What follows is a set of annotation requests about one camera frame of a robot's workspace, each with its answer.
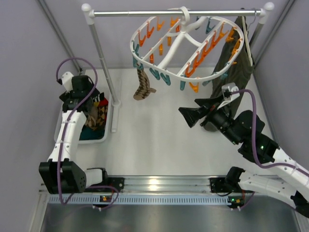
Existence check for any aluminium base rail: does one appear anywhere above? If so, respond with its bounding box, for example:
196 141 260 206
47 176 281 209

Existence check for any white clothes rack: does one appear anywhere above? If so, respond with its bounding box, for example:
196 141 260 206
81 2 275 133

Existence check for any red sock in basket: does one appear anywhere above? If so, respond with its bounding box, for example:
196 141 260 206
98 98 109 107

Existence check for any white laundry basket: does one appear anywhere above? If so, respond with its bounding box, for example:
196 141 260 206
54 91 108 149

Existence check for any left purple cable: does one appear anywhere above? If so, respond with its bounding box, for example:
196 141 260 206
55 57 119 211

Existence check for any dark teal sock in basket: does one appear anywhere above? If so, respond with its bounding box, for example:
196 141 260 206
79 127 105 141

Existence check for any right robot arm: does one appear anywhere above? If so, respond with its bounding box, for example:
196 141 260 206
179 97 309 217

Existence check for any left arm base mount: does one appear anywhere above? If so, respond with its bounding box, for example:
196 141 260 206
108 177 125 192

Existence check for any white clip hanger frame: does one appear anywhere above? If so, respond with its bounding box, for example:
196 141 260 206
129 7 245 93

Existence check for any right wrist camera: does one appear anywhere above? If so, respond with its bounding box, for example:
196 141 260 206
218 83 240 109

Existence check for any black striped sock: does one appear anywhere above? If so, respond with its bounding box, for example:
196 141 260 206
93 92 105 103

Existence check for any purple cable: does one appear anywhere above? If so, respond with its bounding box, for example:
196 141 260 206
226 88 309 211
55 57 119 211

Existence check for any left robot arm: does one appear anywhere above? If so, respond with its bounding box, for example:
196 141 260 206
39 72 107 194

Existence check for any olive green garment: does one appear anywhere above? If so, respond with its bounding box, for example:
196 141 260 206
203 16 254 132

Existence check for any brown argyle sock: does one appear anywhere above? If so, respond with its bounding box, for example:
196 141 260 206
96 106 108 130
84 105 98 130
133 69 156 101

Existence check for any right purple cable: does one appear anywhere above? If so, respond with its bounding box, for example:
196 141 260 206
226 88 309 211

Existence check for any wooden clothes hanger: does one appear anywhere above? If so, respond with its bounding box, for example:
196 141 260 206
241 16 253 67

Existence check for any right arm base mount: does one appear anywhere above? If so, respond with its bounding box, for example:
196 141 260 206
209 177 230 193

